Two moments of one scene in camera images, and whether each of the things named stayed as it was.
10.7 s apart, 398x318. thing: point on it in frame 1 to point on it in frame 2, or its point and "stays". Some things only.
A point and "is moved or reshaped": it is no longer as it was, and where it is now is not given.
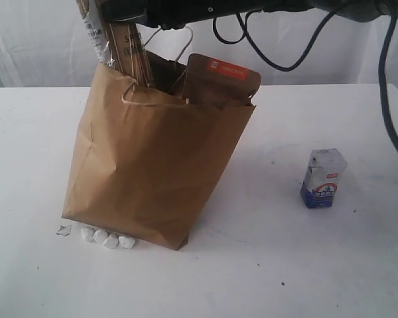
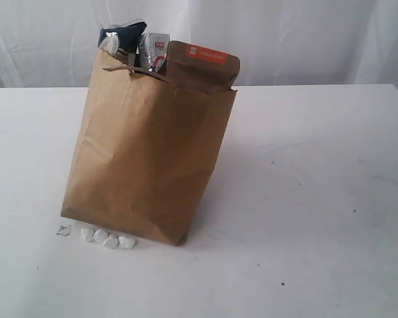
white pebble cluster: (109, 240) stays
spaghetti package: (117, 45) is moved or reshaped
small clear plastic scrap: (64, 230) stays
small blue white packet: (321, 177) to (153, 50)
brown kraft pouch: (211, 82) to (191, 67)
